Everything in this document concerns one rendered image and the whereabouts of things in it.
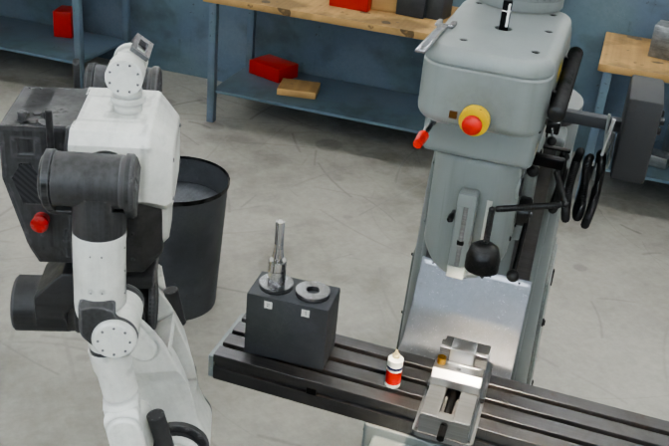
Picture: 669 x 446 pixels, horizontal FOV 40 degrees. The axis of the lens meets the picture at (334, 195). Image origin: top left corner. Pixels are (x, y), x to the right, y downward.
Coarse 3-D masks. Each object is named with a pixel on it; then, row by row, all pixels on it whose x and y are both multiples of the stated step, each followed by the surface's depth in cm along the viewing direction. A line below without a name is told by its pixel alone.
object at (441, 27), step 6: (438, 24) 190; (444, 24) 190; (450, 24) 190; (456, 24) 193; (438, 30) 185; (444, 30) 187; (432, 36) 181; (438, 36) 182; (426, 42) 177; (432, 42) 178; (420, 48) 173; (426, 48) 174
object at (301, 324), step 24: (264, 288) 235; (288, 288) 236; (312, 288) 238; (336, 288) 240; (264, 312) 236; (288, 312) 234; (312, 312) 232; (336, 312) 242; (264, 336) 239; (288, 336) 237; (312, 336) 235; (288, 360) 240; (312, 360) 238
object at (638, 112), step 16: (640, 80) 224; (656, 80) 225; (640, 96) 213; (656, 96) 214; (624, 112) 217; (640, 112) 212; (656, 112) 211; (624, 128) 215; (640, 128) 213; (656, 128) 212; (624, 144) 216; (640, 144) 215; (624, 160) 218; (640, 160) 216; (624, 176) 219; (640, 176) 218
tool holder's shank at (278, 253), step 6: (276, 222) 230; (282, 222) 230; (276, 228) 231; (282, 228) 230; (276, 234) 231; (282, 234) 231; (276, 240) 232; (282, 240) 232; (276, 246) 232; (282, 246) 233; (276, 252) 233; (282, 252) 233; (276, 258) 233; (282, 258) 234
